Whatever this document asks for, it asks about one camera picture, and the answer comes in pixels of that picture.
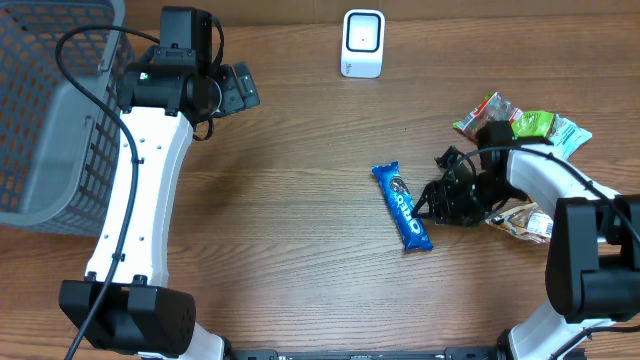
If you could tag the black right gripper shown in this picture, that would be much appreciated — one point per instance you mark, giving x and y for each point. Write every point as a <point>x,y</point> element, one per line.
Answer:
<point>459,215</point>

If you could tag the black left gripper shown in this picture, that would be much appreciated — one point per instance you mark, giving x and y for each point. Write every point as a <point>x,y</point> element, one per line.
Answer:
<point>238,97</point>

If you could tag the blue Oreo cookie pack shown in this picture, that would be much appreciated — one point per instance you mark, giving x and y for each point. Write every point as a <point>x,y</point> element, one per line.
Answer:
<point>400,204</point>

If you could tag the beige tissue pack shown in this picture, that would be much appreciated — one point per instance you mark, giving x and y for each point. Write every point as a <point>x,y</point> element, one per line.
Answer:
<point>526,222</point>

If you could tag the green red snack bag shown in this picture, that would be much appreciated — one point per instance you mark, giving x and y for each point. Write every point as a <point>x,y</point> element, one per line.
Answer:
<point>496,107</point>

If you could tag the mint wet wipes pack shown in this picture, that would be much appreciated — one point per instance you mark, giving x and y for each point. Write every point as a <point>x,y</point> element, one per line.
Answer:
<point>567,137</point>

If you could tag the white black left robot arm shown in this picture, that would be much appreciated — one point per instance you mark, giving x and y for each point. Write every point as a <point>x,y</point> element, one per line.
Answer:
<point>123,303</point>

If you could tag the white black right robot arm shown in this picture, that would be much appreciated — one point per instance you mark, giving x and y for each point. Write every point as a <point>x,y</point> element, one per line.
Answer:
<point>592,268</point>

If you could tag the white barcode scanner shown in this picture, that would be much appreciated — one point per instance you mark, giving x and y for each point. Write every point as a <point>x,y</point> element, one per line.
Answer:
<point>362,47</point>

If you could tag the dark grey plastic basket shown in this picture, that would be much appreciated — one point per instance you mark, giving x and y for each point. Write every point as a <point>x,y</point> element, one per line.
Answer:
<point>59,151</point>

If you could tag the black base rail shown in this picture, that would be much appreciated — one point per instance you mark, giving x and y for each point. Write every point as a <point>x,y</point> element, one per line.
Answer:
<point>400,354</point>

